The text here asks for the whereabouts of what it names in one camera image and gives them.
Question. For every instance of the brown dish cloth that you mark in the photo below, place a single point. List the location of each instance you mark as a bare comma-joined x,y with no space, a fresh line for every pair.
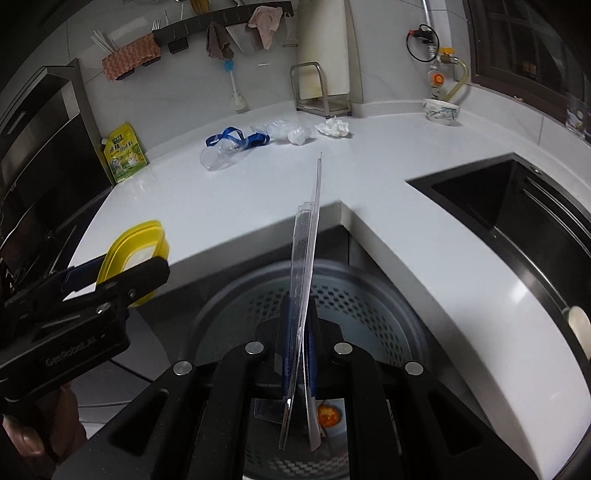
217,41

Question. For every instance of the black kitchen sink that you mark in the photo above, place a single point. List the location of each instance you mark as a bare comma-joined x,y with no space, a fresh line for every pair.
521,221

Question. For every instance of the clear plastic package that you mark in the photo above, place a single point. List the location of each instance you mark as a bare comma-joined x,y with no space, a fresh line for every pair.
307,258

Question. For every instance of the white cutting board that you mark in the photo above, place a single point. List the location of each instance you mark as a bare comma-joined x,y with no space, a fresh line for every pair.
323,46

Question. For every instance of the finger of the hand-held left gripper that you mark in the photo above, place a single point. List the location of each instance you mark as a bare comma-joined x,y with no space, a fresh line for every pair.
81,274
138,279

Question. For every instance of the printed glass mug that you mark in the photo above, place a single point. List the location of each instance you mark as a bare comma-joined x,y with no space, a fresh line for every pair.
577,115

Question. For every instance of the green seasoning pouch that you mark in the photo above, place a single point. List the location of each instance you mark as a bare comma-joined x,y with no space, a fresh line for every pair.
123,154

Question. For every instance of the white bottle brush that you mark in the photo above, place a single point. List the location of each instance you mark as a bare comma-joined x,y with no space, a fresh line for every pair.
236,94

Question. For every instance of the person's left hand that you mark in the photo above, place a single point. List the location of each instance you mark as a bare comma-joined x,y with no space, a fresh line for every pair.
32,434

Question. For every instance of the black kitchen appliance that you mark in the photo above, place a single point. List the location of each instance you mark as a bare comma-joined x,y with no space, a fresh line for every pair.
37,138

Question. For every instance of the patterned ceramic bowl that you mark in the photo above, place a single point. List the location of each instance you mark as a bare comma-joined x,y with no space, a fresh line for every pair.
442,112

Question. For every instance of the metal cutting board rack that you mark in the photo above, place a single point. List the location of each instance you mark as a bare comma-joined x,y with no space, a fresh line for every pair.
323,107

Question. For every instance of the hanging metal peeler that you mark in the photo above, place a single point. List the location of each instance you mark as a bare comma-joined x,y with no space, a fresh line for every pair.
291,41

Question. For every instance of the grey perforated trash bin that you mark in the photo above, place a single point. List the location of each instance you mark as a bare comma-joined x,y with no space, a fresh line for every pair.
360,304

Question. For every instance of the white bowls in sink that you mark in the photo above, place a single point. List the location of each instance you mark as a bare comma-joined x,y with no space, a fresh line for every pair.
579,318

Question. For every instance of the pink dish cloth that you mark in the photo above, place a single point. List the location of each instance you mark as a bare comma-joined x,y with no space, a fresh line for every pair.
265,23

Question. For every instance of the crumpled clear plastic bag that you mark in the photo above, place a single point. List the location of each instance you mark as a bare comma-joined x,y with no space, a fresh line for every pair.
281,129

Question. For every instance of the black wall rack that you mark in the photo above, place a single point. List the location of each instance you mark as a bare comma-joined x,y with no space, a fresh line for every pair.
198,25

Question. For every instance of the orange wavy sponge cloth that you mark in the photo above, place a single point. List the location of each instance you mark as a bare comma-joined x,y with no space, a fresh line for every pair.
129,57

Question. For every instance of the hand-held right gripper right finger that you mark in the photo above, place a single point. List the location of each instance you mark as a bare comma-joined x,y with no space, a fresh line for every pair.
314,369

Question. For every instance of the yellow plastic lid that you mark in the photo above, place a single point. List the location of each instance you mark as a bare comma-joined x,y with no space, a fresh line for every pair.
134,240

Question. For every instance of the dark window frame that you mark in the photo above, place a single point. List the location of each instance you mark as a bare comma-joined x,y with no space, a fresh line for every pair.
526,69

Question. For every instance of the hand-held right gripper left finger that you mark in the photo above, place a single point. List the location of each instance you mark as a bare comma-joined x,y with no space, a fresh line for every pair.
286,360

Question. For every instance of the metal wall pipe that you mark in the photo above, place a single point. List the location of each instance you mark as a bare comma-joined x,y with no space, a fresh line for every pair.
428,21

